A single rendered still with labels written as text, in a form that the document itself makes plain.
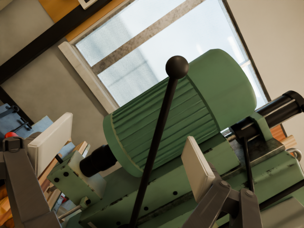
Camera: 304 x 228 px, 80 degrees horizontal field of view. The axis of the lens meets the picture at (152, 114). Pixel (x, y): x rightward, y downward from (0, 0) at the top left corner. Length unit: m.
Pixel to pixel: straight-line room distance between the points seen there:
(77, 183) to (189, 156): 0.37
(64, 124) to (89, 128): 1.73
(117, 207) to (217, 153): 0.27
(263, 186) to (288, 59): 1.73
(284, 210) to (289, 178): 0.07
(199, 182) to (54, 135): 0.13
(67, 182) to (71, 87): 1.41
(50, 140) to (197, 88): 0.28
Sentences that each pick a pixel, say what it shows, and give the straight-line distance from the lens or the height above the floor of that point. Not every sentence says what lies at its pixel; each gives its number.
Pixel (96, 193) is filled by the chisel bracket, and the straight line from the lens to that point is 0.54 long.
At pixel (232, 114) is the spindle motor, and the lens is 0.40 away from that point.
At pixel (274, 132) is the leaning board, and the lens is 2.18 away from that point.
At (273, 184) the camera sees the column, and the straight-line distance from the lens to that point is 0.50.
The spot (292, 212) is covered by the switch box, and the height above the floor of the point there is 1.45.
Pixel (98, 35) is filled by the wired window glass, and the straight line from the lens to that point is 1.83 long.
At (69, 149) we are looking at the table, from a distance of 0.83.
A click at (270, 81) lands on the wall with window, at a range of 2.06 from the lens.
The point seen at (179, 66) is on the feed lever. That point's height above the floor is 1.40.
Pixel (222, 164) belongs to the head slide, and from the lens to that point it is 0.46.
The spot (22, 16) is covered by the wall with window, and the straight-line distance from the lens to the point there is 2.01.
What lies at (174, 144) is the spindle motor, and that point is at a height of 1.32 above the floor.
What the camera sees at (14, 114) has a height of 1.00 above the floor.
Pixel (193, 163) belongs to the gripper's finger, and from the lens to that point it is 0.19.
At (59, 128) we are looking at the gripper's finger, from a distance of 0.18.
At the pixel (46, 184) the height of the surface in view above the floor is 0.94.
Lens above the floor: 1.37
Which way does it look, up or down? 8 degrees down
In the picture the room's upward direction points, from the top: 58 degrees clockwise
